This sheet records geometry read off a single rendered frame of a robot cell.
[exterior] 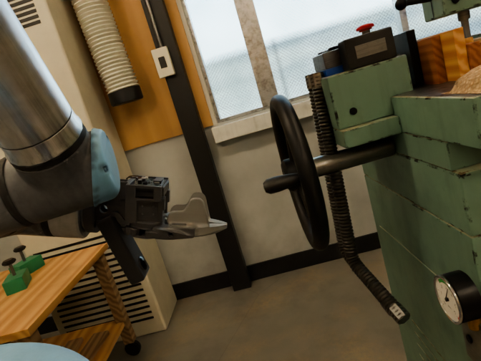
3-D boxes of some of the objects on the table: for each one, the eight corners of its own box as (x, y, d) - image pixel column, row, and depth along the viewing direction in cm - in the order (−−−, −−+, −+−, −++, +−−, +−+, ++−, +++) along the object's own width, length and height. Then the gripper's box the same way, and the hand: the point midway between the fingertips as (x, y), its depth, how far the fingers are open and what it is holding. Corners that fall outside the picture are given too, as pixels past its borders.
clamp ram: (365, 94, 78) (354, 47, 76) (402, 83, 77) (393, 36, 75) (382, 94, 69) (371, 41, 67) (424, 82, 69) (414, 28, 67)
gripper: (79, 183, 57) (229, 193, 58) (99, 171, 66) (229, 180, 67) (80, 241, 59) (225, 249, 59) (99, 222, 67) (226, 229, 68)
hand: (218, 229), depth 64 cm, fingers closed
